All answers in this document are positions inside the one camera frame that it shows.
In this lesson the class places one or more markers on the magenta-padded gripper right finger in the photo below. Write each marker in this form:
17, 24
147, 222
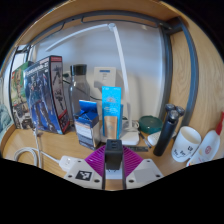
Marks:
146, 171

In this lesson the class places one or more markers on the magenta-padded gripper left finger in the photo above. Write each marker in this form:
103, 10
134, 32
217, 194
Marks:
77, 173

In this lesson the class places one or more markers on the black charger block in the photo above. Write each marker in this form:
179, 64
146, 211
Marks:
113, 154

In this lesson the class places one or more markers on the black ruler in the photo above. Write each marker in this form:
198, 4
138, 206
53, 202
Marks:
138, 148

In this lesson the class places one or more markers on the dark pen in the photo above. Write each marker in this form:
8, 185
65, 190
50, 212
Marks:
145, 140

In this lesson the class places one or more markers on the black electric shaver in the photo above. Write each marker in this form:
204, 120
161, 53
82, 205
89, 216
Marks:
166, 133

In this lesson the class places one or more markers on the small blue and white box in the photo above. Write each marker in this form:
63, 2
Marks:
86, 130

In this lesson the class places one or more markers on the white mug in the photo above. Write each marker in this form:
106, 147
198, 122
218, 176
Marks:
185, 145

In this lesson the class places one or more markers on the green round container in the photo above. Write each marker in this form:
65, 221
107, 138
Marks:
150, 124

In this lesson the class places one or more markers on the white bottle with red pump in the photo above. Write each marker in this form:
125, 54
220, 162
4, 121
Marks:
208, 146

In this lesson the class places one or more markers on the tall light blue box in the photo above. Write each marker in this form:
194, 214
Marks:
111, 106

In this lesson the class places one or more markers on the clear bottle with black cap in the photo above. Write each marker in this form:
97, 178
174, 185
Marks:
79, 90

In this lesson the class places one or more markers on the blue robot model kit box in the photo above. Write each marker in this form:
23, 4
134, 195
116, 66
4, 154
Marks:
43, 93

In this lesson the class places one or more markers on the bed with bedding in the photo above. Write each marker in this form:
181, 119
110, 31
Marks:
4, 121

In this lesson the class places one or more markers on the green figure building set box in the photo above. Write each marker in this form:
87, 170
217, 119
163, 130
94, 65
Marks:
18, 96

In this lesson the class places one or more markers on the white desk lamp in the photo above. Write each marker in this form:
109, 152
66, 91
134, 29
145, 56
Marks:
122, 66

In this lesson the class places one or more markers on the white wall device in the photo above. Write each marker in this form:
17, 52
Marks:
105, 76

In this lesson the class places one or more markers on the grey metal desk frame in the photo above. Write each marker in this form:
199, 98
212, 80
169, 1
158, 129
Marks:
191, 66

